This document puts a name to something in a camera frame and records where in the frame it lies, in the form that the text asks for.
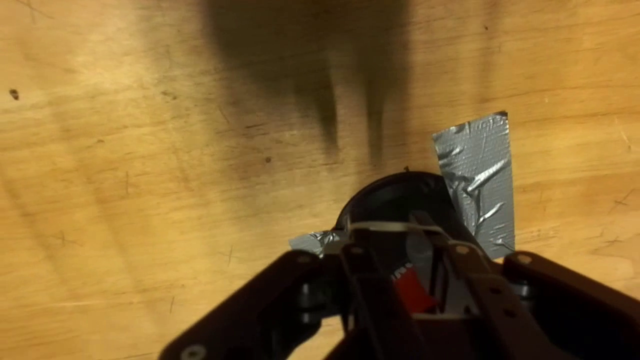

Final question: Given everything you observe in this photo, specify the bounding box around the long grey duct tape strip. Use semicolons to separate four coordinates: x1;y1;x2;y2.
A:
432;111;516;260

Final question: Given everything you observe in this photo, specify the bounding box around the black cup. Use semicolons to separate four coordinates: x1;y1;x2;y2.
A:
334;171;482;316

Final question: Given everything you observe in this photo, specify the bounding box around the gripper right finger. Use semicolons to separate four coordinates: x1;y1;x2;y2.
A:
411;211;640;360

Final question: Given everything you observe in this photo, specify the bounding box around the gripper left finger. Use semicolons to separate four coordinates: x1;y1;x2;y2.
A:
159;243;426;360

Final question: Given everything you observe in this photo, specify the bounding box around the short grey duct tape strip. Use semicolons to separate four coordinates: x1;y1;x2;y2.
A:
288;229;347;259

